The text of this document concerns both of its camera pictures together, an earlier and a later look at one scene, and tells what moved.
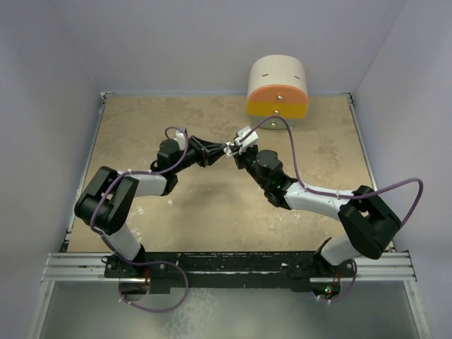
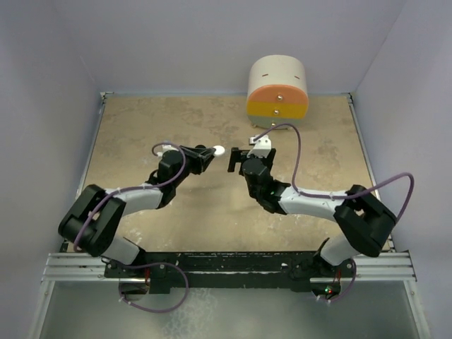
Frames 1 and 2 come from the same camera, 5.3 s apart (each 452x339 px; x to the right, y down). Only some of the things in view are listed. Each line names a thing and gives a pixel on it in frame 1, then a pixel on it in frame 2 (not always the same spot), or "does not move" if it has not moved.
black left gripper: x=207 y=152 -> x=199 y=157
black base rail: x=166 y=270 does not move
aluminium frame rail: x=394 y=265 does not move
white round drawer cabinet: x=277 y=86 does not move
